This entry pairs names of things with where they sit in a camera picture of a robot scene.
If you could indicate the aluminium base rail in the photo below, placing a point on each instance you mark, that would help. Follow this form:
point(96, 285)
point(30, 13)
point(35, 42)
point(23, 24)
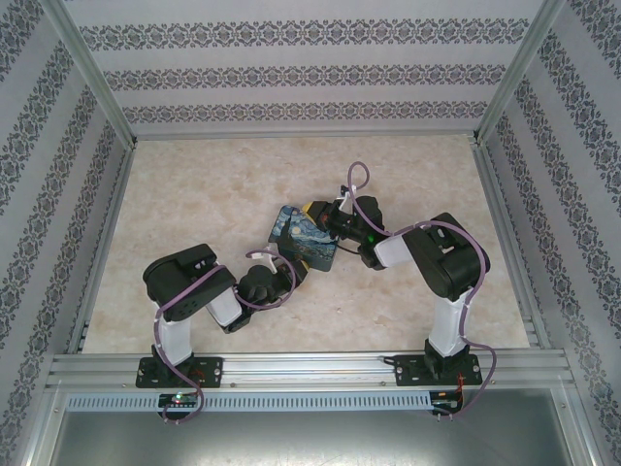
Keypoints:
point(310, 369)

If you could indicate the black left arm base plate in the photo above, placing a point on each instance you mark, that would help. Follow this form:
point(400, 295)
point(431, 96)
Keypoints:
point(208, 371)

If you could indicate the right small circuit board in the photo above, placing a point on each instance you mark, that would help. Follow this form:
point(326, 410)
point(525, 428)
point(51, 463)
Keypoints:
point(447, 406)

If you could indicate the aluminium side rail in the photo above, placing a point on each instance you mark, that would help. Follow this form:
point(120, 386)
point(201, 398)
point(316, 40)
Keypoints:
point(110, 228)
point(510, 242)

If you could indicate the left small circuit board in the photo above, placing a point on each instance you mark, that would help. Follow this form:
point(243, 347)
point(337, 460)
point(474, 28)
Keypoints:
point(180, 400)

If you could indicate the grey metal shelf sheet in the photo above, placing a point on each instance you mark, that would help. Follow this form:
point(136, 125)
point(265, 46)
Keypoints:
point(310, 442)

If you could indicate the small circuit board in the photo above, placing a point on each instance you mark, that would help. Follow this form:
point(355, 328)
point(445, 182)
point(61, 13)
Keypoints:
point(447, 406)
point(180, 400)

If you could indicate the aluminium frame post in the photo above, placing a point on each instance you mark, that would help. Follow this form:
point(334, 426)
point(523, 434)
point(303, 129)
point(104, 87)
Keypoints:
point(92, 73)
point(519, 73)

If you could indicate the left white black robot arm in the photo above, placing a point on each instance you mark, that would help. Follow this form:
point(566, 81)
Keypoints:
point(174, 340)

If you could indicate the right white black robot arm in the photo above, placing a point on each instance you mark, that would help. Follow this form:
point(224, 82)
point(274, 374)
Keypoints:
point(448, 320)

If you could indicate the starry night print tin box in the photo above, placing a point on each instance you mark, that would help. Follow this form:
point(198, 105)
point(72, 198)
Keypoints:
point(305, 242)

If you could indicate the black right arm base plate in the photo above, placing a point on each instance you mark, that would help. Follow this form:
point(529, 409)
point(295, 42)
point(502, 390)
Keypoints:
point(410, 371)

